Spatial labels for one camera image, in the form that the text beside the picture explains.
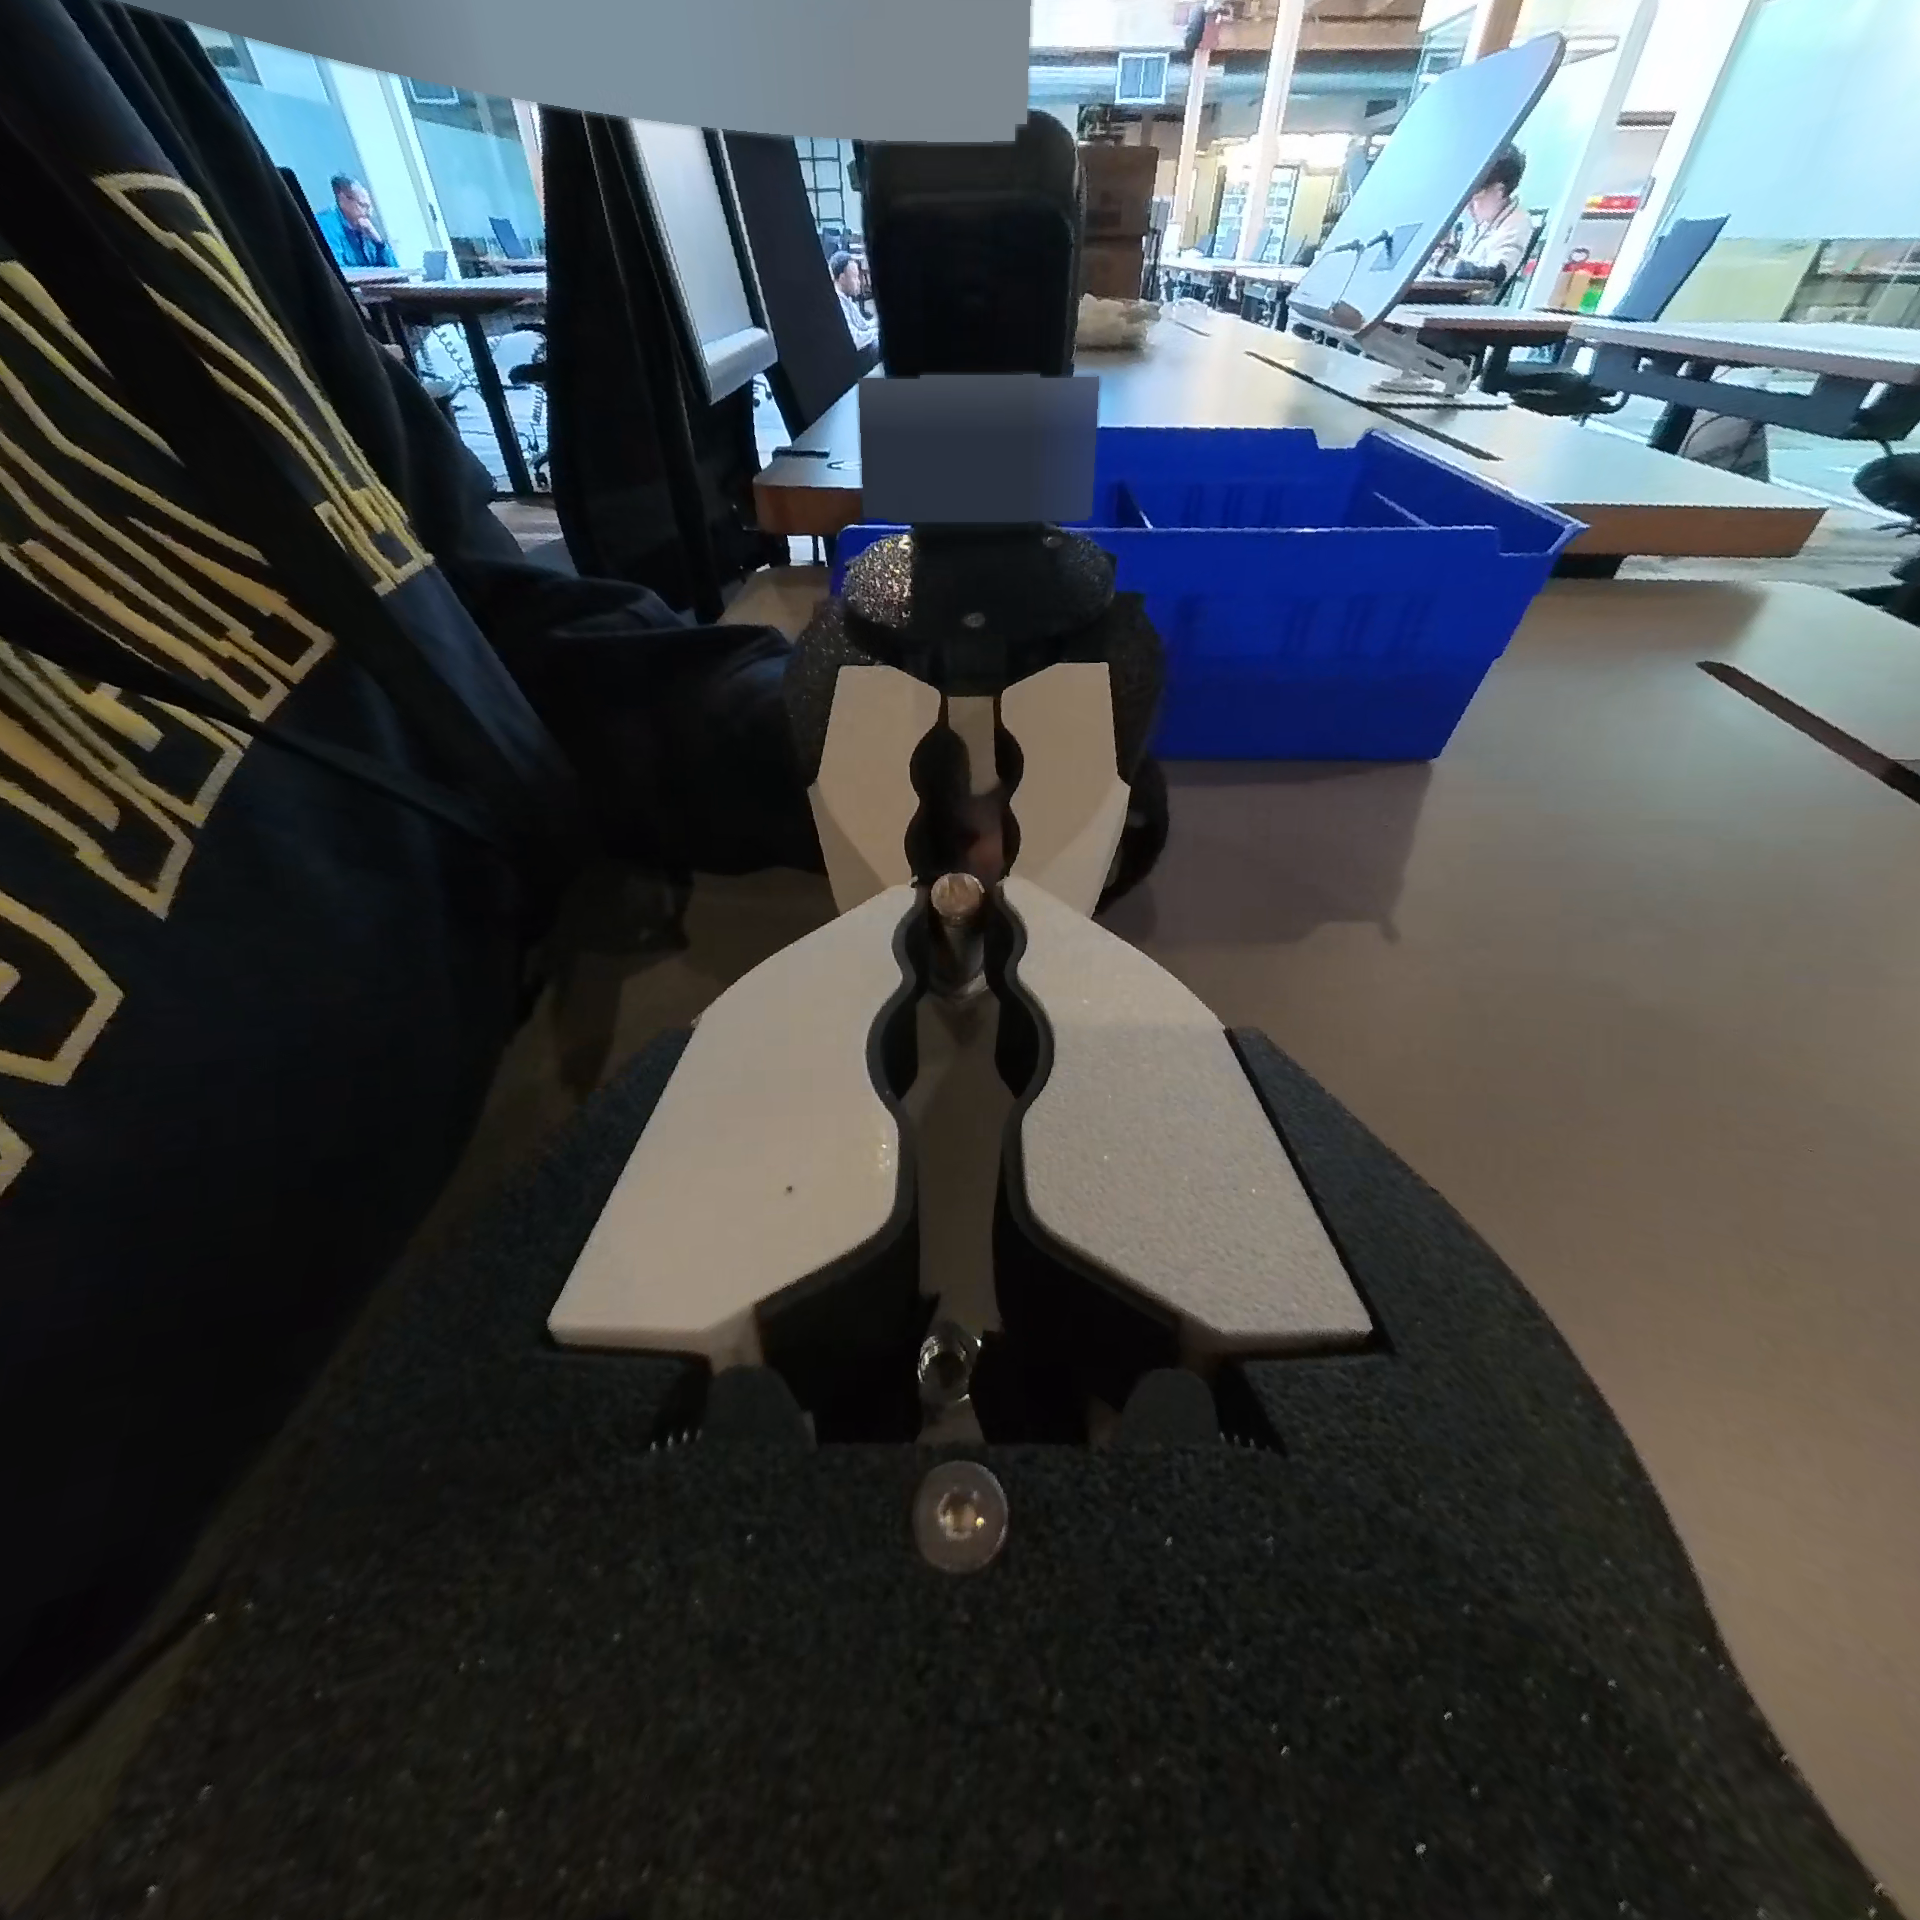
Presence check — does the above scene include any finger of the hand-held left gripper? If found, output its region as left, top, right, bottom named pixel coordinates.
left=981, top=659, right=1137, bottom=921
left=806, top=662, right=953, bottom=914

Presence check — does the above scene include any white panel board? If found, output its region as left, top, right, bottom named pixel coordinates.
left=624, top=120, right=781, bottom=403

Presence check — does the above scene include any black panel board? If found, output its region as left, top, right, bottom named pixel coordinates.
left=720, top=135, right=884, bottom=439

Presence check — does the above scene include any black hanging cloth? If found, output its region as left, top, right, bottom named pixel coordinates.
left=535, top=105, right=720, bottom=623

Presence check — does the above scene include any cardboard box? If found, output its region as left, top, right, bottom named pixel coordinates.
left=1075, top=142, right=1165, bottom=305

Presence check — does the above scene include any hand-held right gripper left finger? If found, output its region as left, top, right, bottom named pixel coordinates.
left=548, top=882, right=923, bottom=1374

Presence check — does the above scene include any steel hex bolt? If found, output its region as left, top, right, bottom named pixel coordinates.
left=928, top=874, right=992, bottom=1035

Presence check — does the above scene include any grey tilted board on stand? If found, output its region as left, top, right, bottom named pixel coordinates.
left=1286, top=30, right=1567, bottom=397

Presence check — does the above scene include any black office chair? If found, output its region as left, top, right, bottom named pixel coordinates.
left=1498, top=216, right=1733, bottom=416

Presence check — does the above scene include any blue plastic bin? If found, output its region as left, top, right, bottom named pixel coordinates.
left=832, top=426, right=1592, bottom=766

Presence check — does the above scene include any person's left forearm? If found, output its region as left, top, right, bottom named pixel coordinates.
left=451, top=534, right=844, bottom=918

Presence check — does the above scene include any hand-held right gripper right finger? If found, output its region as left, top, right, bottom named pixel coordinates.
left=992, top=882, right=1377, bottom=1368

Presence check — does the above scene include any person's navy printed sweatshirt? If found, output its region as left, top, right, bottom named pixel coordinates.
left=0, top=0, right=594, bottom=1780

